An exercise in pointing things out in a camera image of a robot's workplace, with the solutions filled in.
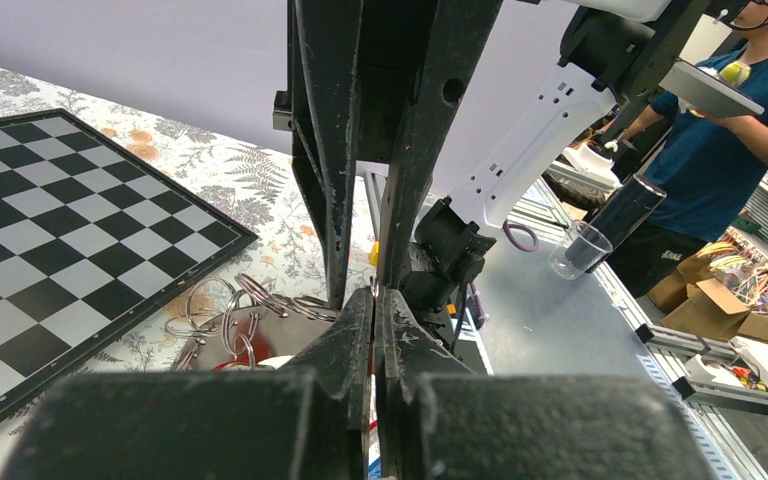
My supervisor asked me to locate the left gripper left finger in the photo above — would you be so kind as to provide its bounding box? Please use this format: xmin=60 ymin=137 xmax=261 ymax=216
xmin=1 ymin=288 xmax=374 ymax=479

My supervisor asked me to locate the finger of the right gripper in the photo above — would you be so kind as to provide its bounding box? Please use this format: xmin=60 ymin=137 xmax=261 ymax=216
xmin=377 ymin=1 xmax=502 ymax=289
xmin=289 ymin=1 xmax=363 ymax=308

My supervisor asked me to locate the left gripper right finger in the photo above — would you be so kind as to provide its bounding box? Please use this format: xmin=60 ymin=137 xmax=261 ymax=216
xmin=374 ymin=288 xmax=715 ymax=479

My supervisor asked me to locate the red key tag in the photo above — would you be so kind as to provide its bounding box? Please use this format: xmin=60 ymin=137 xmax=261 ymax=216
xmin=211 ymin=333 xmax=279 ymax=371

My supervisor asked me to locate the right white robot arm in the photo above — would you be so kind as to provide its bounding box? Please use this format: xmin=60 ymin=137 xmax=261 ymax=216
xmin=274 ymin=1 xmax=708 ymax=308

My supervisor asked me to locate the clear plastic cup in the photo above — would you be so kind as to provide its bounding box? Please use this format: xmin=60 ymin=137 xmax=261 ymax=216
xmin=548 ymin=220 xmax=613 ymax=280

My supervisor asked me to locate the grey tablet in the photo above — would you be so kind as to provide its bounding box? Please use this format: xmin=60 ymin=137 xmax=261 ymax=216
xmin=659 ymin=59 xmax=764 ymax=118

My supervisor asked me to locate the person in blue shirt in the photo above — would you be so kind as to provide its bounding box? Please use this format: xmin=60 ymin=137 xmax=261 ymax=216
xmin=607 ymin=1 xmax=768 ymax=298

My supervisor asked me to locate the black white chessboard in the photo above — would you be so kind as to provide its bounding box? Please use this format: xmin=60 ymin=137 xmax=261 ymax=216
xmin=0 ymin=109 xmax=256 ymax=422

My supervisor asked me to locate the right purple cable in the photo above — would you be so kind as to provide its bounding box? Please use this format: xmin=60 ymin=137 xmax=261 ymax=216
xmin=501 ymin=221 xmax=542 ymax=254

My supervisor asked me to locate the cardboard box with wires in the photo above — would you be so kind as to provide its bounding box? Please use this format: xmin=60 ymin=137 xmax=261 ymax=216
xmin=647 ymin=241 xmax=768 ymax=343

